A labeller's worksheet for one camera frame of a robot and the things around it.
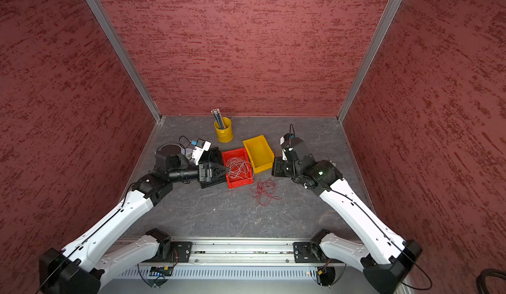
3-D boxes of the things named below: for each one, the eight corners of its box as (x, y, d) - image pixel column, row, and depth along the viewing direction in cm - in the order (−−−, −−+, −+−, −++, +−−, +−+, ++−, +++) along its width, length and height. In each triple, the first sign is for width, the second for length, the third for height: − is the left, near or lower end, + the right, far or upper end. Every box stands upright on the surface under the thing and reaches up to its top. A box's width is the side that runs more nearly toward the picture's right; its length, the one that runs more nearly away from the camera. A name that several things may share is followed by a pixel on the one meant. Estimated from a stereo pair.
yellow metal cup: (219, 144, 109) (216, 132, 101) (216, 133, 114) (213, 121, 106) (235, 139, 111) (234, 127, 103) (231, 129, 117) (229, 116, 109)
